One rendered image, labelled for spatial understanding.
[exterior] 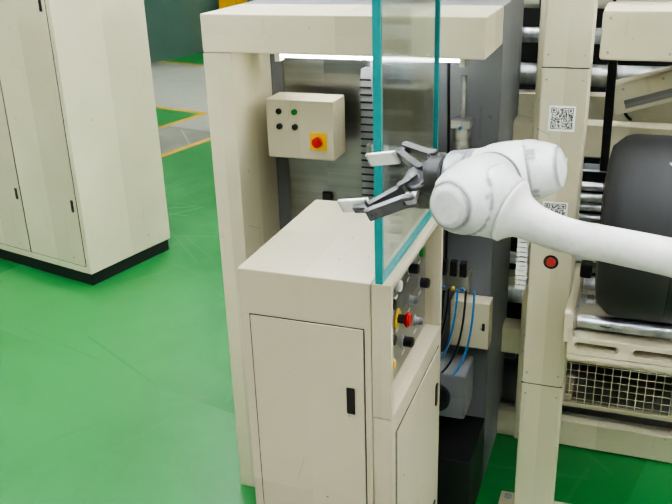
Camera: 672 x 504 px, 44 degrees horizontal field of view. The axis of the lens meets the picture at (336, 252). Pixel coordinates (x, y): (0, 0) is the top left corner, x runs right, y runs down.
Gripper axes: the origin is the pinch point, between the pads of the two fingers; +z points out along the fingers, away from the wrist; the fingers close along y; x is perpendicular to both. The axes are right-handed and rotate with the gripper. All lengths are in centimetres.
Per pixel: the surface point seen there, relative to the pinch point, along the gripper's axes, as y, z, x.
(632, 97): 122, -11, -74
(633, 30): 120, -17, -48
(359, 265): 11.6, 24.1, -36.2
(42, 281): 97, 363, -143
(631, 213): 64, -23, -71
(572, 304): 57, 0, -101
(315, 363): -9, 35, -50
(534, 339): 53, 15, -115
